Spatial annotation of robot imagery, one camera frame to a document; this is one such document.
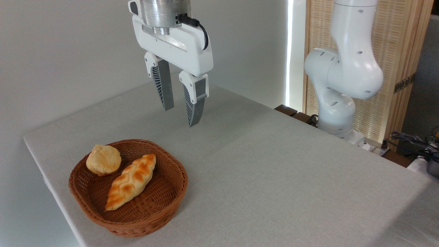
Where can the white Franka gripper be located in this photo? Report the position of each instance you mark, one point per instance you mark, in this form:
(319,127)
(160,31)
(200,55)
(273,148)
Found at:
(192,51)

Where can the long braided bread loaf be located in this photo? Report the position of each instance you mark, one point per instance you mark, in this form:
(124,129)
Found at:
(130,181)

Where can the round bread bun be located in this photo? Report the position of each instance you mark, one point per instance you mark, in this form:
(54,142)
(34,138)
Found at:
(103,159)

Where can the brown wicker basket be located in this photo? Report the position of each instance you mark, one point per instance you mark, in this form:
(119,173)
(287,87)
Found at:
(151,209)

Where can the grey tablecloth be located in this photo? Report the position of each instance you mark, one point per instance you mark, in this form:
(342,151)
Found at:
(274,178)

